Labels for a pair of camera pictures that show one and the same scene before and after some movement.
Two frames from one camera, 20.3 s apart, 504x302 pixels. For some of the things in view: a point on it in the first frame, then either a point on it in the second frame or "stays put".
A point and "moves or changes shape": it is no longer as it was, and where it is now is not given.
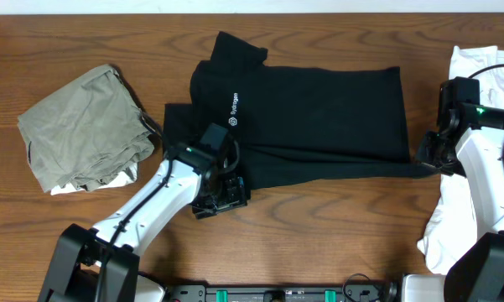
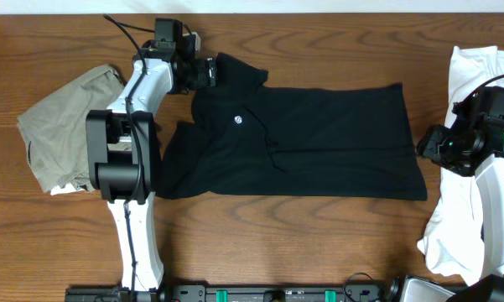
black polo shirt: (297, 125) moves or changes shape
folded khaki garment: (88, 135) stays put
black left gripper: (225, 197) → (210, 72)
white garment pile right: (452, 225) stays put
